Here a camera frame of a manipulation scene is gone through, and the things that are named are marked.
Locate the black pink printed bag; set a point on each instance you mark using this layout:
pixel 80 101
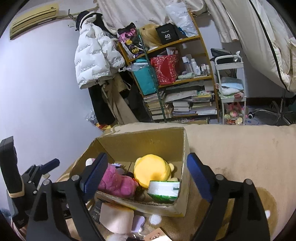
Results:
pixel 130 41

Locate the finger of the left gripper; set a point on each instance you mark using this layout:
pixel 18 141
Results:
pixel 49 166

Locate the green tissue pack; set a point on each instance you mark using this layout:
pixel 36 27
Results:
pixel 164 191

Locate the red gift bag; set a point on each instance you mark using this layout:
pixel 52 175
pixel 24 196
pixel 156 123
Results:
pixel 166 68

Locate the black box with 40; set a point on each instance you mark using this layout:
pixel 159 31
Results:
pixel 167 33

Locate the pink plush bear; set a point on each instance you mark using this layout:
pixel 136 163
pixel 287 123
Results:
pixel 116 184

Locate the cardboard box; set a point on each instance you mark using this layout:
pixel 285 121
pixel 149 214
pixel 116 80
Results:
pixel 169 143

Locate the wooden bookshelf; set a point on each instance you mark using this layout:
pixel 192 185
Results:
pixel 173 84

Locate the blonde wig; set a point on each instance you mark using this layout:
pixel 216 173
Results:
pixel 150 36

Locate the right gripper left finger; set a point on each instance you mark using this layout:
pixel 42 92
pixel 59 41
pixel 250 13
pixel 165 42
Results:
pixel 47 220

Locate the teal bag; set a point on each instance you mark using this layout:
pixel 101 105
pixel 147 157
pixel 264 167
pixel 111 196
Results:
pixel 143 77

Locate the beige hanging coat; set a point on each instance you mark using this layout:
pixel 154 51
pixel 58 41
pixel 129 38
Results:
pixel 118 106

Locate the white puffer jacket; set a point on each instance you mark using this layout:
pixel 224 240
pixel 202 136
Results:
pixel 96 58

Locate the white plastic bag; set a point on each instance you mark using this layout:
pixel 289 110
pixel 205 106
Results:
pixel 179 14

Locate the white rolling cart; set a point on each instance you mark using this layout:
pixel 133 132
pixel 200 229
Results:
pixel 231 88

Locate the yellow plush toy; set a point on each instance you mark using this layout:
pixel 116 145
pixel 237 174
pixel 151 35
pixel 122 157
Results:
pixel 152 168

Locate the white curtain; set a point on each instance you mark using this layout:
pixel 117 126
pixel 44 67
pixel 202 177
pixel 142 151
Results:
pixel 119 14

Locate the wall air conditioner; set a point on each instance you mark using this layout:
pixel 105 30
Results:
pixel 33 18

